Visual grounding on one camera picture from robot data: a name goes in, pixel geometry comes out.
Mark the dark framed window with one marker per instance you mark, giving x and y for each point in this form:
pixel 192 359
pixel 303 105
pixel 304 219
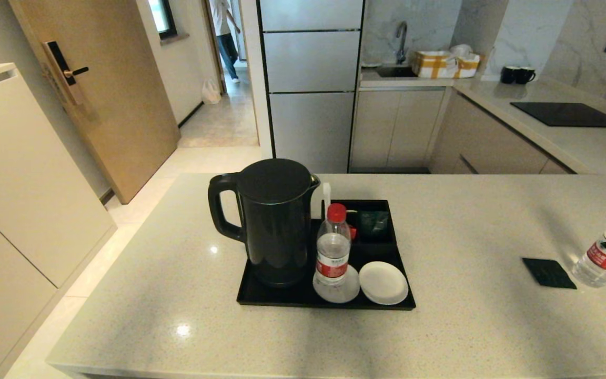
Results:
pixel 163 18

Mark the silver refrigerator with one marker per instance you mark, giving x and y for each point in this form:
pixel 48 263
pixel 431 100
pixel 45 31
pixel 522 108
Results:
pixel 311 105

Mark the light wooden door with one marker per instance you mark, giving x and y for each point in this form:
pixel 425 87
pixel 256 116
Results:
pixel 119 105

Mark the red cap water bottle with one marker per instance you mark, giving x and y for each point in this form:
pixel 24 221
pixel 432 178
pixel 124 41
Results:
pixel 605 258
pixel 333 252

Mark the large yellow taped cardboard box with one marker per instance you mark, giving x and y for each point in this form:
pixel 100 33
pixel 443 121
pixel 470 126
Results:
pixel 433 64

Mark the round white coaster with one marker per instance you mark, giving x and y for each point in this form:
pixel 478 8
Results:
pixel 340 293
pixel 383 283

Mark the upright white plastic piece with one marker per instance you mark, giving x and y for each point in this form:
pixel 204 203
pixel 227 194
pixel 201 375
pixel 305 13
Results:
pixel 327 199

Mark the black mug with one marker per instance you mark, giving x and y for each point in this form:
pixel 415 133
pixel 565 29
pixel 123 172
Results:
pixel 524 75
pixel 508 75

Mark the person in white shirt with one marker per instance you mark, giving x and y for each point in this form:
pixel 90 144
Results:
pixel 224 31

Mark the black serving tray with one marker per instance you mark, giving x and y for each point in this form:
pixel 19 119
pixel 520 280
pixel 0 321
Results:
pixel 282 296

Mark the black induction cooktop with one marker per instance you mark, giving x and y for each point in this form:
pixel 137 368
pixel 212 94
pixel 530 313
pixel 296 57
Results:
pixel 570 115

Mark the black gold door lock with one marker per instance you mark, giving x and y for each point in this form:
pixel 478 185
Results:
pixel 61 66

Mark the beige kitchen base cabinets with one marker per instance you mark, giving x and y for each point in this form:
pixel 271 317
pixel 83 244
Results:
pixel 397 126

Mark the chrome kitchen faucet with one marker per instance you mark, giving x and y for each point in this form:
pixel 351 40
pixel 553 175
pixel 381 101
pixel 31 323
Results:
pixel 403 37

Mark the white tall cabinet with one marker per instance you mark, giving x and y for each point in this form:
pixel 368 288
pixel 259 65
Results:
pixel 19 200

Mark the white plastic bag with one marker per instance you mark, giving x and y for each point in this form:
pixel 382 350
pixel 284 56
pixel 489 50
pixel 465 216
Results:
pixel 211 92

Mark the black electric kettle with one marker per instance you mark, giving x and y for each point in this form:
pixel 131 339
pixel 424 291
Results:
pixel 276 231

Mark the dark kitchen sink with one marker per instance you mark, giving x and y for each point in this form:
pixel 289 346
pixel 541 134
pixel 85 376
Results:
pixel 395 70

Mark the small yellow taped cardboard box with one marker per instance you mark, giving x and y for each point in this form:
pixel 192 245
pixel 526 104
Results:
pixel 469 66

